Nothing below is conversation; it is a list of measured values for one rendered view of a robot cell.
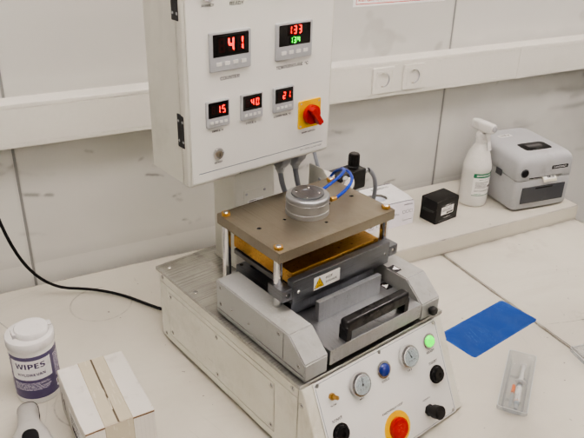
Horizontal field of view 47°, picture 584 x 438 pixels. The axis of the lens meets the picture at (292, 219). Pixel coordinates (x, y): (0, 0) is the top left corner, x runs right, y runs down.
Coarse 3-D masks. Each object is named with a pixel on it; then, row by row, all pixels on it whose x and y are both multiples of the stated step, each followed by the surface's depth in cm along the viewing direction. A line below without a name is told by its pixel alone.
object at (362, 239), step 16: (240, 240) 123; (352, 240) 124; (368, 240) 124; (240, 256) 125; (256, 256) 120; (304, 256) 118; (320, 256) 118; (336, 256) 119; (272, 272) 118; (288, 272) 114
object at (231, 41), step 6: (222, 36) 112; (228, 36) 112; (234, 36) 113; (240, 36) 114; (222, 42) 112; (228, 42) 113; (234, 42) 113; (240, 42) 114; (222, 48) 112; (228, 48) 113; (234, 48) 114; (240, 48) 115; (222, 54) 113
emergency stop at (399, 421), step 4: (400, 416) 119; (396, 420) 118; (400, 420) 118; (404, 420) 119; (392, 424) 118; (396, 424) 118; (400, 424) 118; (404, 424) 119; (392, 428) 117; (396, 428) 118; (400, 428) 118; (404, 428) 119; (392, 432) 117; (396, 432) 118; (400, 432) 118; (404, 432) 119; (392, 436) 118; (396, 436) 118; (400, 436) 118; (404, 436) 119
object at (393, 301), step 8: (392, 296) 116; (400, 296) 117; (376, 304) 114; (384, 304) 114; (392, 304) 116; (400, 304) 117; (360, 312) 112; (368, 312) 112; (376, 312) 113; (384, 312) 115; (344, 320) 110; (352, 320) 110; (360, 320) 111; (368, 320) 113; (344, 328) 110; (352, 328) 111; (344, 336) 111
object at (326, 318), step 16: (352, 288) 118; (368, 288) 122; (384, 288) 126; (320, 304) 114; (336, 304) 117; (352, 304) 120; (368, 304) 121; (416, 304) 121; (320, 320) 116; (336, 320) 117; (384, 320) 117; (400, 320) 119; (320, 336) 112; (336, 336) 112; (352, 336) 113; (368, 336) 115; (336, 352) 110; (352, 352) 113
